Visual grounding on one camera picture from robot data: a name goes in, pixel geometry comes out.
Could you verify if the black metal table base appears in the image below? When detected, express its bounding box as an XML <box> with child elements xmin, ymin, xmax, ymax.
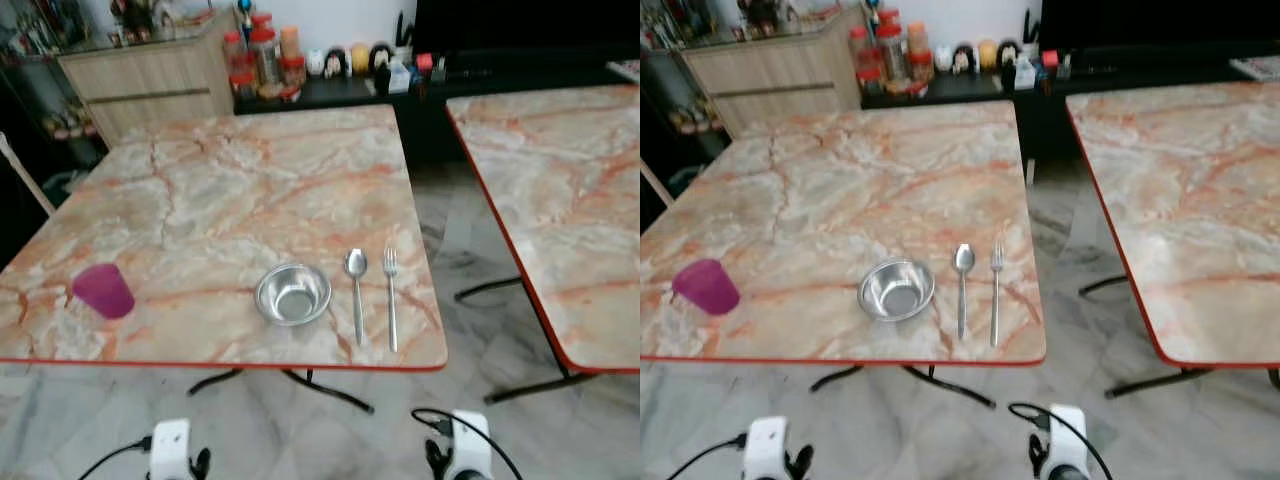
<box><xmin>810</xmin><ymin>364</ymin><xmax>998</xmax><ymax>409</ymax></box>
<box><xmin>188</xmin><ymin>368</ymin><xmax>376</xmax><ymax>414</ymax></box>
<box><xmin>1078</xmin><ymin>272</ymin><xmax>1280</xmax><ymax>399</ymax></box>
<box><xmin>455</xmin><ymin>275</ymin><xmax>603</xmax><ymax>405</ymax></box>

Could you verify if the stainless steel fork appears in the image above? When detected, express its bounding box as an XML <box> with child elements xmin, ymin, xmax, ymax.
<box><xmin>383</xmin><ymin>248</ymin><xmax>400</xmax><ymax>354</ymax></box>
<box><xmin>989</xmin><ymin>243</ymin><xmax>1005</xmax><ymax>349</ymax></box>

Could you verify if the stainless steel bowl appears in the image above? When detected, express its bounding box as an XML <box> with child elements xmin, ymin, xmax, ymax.
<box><xmin>858</xmin><ymin>258</ymin><xmax>937</xmax><ymax>323</ymax></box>
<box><xmin>254</xmin><ymin>262</ymin><xmax>333</xmax><ymax>327</ymax></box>

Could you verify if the purple plastic cup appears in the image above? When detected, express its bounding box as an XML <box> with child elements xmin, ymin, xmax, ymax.
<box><xmin>70</xmin><ymin>263</ymin><xmax>136</xmax><ymax>320</ymax></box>
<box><xmin>671</xmin><ymin>258</ymin><xmax>742</xmax><ymax>317</ymax></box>

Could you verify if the stainless steel spoon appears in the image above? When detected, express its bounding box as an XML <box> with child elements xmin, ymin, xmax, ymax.
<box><xmin>952</xmin><ymin>243</ymin><xmax>976</xmax><ymax>342</ymax></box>
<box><xmin>344</xmin><ymin>248</ymin><xmax>369</xmax><ymax>348</ymax></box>

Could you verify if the light wooden cabinet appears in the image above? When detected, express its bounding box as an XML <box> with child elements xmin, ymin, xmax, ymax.
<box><xmin>680</xmin><ymin>5</ymin><xmax>867</xmax><ymax>138</ymax></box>
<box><xmin>58</xmin><ymin>10</ymin><xmax>241</xmax><ymax>143</ymax></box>

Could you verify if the tall red lid jar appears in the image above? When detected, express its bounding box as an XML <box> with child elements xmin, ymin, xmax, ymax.
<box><xmin>875</xmin><ymin>22</ymin><xmax>909</xmax><ymax>87</ymax></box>
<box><xmin>248</xmin><ymin>26</ymin><xmax>283</xmax><ymax>91</ymax></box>

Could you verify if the dark cluttered shelf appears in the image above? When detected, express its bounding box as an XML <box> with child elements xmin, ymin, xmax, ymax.
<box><xmin>0</xmin><ymin>0</ymin><xmax>106</xmax><ymax>146</ymax></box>
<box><xmin>640</xmin><ymin>0</ymin><xmax>731</xmax><ymax>136</ymax></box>

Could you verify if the black television screen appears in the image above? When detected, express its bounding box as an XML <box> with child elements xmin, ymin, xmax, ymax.
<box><xmin>1040</xmin><ymin>0</ymin><xmax>1280</xmax><ymax>58</ymax></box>
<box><xmin>413</xmin><ymin>0</ymin><xmax>641</xmax><ymax>63</ymax></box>

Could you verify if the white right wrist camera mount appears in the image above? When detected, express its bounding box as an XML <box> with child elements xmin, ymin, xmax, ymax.
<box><xmin>1047</xmin><ymin>404</ymin><xmax>1089</xmax><ymax>480</ymax></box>
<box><xmin>450</xmin><ymin>410</ymin><xmax>493</xmax><ymax>480</ymax></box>

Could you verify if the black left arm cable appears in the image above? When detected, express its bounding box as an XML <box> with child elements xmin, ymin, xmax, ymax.
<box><xmin>668</xmin><ymin>435</ymin><xmax>749</xmax><ymax>480</ymax></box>
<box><xmin>78</xmin><ymin>437</ymin><xmax>152</xmax><ymax>480</ymax></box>

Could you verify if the light wooden chair rail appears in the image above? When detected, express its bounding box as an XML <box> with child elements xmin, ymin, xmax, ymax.
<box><xmin>640</xmin><ymin>160</ymin><xmax>674</xmax><ymax>207</ymax></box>
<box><xmin>0</xmin><ymin>130</ymin><xmax>56</xmax><ymax>217</ymax></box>

